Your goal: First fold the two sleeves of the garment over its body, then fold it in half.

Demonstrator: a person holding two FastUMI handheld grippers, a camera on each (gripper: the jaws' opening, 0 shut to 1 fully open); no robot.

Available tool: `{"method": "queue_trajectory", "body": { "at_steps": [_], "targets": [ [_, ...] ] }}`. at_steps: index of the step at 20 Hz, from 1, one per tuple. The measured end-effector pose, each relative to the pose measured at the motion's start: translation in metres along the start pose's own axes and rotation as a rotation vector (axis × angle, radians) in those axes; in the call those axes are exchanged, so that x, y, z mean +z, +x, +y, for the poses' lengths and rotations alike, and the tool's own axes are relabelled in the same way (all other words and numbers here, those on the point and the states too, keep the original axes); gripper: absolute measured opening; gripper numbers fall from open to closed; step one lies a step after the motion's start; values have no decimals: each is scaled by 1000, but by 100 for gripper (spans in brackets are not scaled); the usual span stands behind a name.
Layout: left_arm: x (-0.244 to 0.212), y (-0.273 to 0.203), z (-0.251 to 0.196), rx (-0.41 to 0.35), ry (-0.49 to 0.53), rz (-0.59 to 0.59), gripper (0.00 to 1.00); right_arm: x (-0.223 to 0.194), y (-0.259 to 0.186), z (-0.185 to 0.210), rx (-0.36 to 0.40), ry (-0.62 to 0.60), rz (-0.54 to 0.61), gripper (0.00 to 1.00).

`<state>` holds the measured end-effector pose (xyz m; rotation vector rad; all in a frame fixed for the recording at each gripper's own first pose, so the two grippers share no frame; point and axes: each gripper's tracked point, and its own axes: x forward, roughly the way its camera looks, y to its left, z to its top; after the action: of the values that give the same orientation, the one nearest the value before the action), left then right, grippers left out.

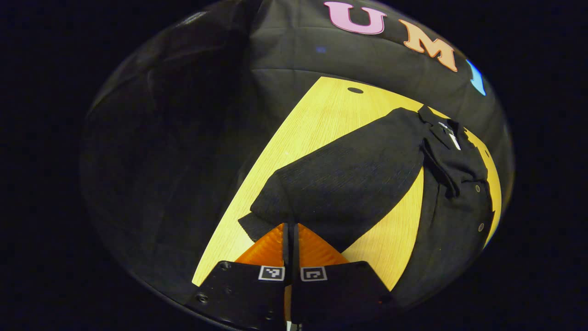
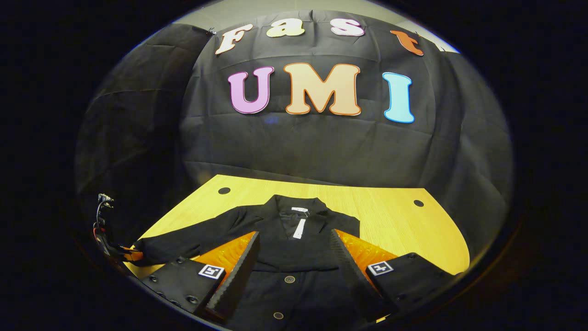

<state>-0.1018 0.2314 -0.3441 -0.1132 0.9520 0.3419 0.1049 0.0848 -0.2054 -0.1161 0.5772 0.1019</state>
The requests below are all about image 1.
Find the black button shirt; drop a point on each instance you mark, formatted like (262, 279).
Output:
(349, 184)

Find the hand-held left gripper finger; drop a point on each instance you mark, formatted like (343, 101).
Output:
(295, 250)
(285, 248)

